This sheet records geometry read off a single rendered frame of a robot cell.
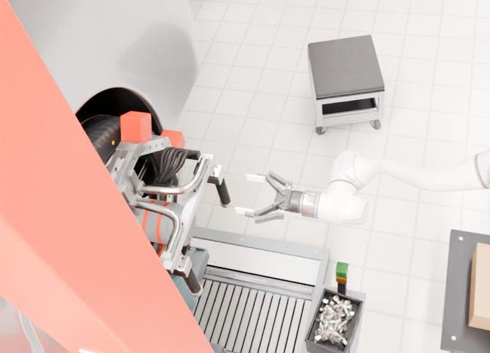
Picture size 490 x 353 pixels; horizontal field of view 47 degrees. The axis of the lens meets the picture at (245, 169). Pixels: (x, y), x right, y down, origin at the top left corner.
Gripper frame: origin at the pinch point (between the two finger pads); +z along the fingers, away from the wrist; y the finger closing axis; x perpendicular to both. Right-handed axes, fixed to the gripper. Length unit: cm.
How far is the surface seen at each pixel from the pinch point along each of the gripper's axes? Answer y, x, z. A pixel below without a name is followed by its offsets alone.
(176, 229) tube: -26.6, 18.0, 10.5
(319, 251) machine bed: 21, -75, -19
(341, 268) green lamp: -12.8, -17.1, -35.4
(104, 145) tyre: -10.0, 31.7, 36.7
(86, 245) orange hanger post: -70, 97, -13
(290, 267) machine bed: 11, -75, -8
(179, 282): -30.8, -12.7, 16.0
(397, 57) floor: 161, -83, -38
